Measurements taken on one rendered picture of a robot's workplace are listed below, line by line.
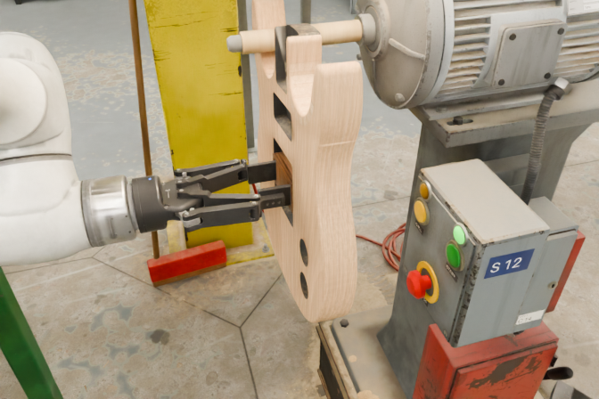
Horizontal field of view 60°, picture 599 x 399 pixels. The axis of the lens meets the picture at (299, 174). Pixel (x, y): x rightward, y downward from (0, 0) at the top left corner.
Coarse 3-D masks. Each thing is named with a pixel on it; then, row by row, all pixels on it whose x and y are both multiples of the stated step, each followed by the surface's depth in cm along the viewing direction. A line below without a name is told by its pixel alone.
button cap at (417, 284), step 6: (414, 270) 74; (408, 276) 74; (414, 276) 73; (420, 276) 72; (426, 276) 74; (408, 282) 74; (414, 282) 72; (420, 282) 72; (426, 282) 73; (408, 288) 74; (414, 288) 72; (420, 288) 72; (426, 288) 73; (414, 294) 73; (420, 294) 72
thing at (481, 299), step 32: (480, 160) 74; (416, 192) 73; (448, 192) 67; (480, 192) 67; (512, 192) 67; (416, 224) 75; (448, 224) 66; (480, 224) 62; (512, 224) 62; (544, 224) 62; (416, 256) 77; (480, 256) 61; (512, 256) 62; (448, 288) 68; (480, 288) 65; (512, 288) 67; (448, 320) 70; (480, 320) 69; (512, 320) 71
